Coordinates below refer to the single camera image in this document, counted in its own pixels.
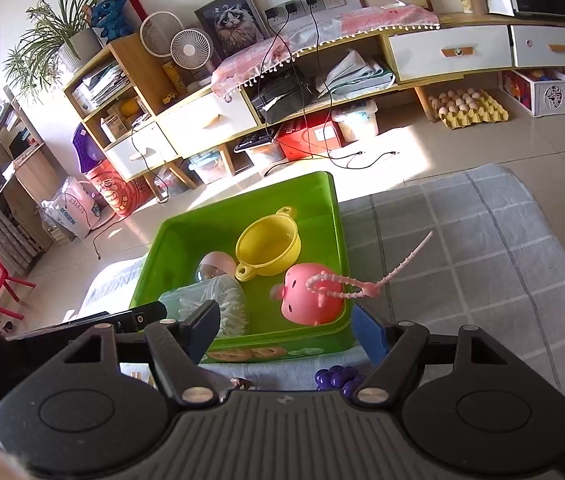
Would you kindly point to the wall power strip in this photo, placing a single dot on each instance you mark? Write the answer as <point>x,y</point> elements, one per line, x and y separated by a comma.
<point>294,9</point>

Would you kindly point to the blue stitch plush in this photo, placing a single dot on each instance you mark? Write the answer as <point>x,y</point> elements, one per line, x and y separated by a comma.
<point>108,16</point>

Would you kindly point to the folded light cloths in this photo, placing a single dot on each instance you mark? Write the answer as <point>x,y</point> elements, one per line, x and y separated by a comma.
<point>354,73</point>

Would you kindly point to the yellow toy pot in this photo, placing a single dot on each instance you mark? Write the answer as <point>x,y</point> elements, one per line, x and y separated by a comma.
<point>269,246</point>

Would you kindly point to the grey checked blanket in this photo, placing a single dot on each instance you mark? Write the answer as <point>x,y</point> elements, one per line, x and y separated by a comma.
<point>484,255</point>

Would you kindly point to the clear storage box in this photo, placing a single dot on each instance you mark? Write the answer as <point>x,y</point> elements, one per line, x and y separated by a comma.
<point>357,121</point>

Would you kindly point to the pink pig toy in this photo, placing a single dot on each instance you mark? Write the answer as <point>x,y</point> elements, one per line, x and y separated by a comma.
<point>303,295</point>

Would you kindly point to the purple plastic chair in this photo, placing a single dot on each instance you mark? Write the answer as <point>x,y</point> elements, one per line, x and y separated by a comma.
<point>88,154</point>

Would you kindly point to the wooden tv cabinet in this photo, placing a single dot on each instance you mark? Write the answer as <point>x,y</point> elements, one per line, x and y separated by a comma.
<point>464,44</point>

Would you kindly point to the purple toy grapes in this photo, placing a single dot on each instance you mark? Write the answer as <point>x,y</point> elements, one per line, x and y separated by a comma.
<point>345,379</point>

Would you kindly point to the white fan rear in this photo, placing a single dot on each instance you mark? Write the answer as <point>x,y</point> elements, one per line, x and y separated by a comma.
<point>157,31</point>

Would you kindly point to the green plastic bin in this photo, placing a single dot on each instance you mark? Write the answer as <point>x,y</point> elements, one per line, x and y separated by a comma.
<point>182,241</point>

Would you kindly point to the white fan front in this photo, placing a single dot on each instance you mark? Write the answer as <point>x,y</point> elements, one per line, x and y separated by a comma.
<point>191,49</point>

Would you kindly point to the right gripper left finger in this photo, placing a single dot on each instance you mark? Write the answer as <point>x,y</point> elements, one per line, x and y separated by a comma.
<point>176,349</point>

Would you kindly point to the white fan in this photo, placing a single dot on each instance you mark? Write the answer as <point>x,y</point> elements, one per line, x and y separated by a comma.
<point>157,31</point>
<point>191,49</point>

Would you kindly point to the white shopping bag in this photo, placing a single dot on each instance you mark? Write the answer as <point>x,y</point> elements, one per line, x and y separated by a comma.
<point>73,208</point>

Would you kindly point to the red patterned bag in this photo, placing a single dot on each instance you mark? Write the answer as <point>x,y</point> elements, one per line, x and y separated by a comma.
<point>124,197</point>

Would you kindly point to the red cardboard box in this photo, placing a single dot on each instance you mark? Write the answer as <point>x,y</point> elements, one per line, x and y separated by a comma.
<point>310,135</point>

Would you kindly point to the white toy crate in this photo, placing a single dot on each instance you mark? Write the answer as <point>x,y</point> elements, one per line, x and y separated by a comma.
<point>540,92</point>

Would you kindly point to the black printer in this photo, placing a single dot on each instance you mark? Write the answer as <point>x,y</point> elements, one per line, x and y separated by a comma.
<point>277,96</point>

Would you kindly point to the pink lace cloth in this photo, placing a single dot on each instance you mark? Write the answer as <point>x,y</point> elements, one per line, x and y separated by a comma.
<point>255,61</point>

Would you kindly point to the framed cat picture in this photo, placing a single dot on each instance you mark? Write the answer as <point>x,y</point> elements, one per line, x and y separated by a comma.
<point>232,25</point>

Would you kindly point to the wooden shelf unit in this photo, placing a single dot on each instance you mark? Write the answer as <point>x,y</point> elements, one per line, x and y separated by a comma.
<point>119,95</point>

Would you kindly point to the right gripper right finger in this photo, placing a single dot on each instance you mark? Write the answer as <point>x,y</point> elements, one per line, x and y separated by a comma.
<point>395,351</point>

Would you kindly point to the potted spider plant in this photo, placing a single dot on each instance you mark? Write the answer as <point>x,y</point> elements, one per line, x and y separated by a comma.
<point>32,66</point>

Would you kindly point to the yellow egg tray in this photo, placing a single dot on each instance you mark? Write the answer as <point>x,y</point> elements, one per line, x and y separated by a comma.
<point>467,107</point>

